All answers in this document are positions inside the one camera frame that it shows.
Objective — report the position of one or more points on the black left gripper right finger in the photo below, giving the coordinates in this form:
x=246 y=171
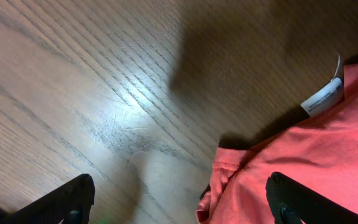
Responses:
x=291 y=202

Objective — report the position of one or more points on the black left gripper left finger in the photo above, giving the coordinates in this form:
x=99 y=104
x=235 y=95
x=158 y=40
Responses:
x=70 y=203

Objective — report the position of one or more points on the red orange t-shirt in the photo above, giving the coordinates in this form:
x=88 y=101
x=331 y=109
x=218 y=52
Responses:
x=320 y=153

